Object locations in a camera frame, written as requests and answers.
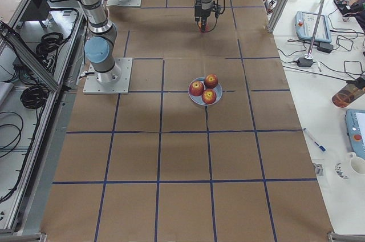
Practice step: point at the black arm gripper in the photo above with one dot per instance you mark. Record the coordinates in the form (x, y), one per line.
(203, 8)

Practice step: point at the red plate apple far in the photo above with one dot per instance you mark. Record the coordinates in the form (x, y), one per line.
(211, 81)

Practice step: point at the red plate apple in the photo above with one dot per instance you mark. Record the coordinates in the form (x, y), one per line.
(211, 81)
(209, 96)

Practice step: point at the red plate apple side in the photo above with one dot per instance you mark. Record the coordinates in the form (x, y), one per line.
(196, 88)

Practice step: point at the red plate apple near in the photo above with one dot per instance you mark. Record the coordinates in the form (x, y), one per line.
(209, 96)

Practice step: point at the light blue plate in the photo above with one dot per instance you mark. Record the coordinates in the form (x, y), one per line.
(198, 100)

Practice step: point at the blue teach pendant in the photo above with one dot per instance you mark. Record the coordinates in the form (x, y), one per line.
(305, 23)
(355, 130)

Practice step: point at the black power adapter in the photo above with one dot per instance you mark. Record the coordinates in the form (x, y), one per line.
(304, 62)

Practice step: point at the long metal rod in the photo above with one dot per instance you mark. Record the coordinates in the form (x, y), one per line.
(309, 56)

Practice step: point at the blue white pen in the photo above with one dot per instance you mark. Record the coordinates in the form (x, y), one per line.
(320, 146)

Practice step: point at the white mug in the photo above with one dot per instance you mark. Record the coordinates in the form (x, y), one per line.
(352, 166)

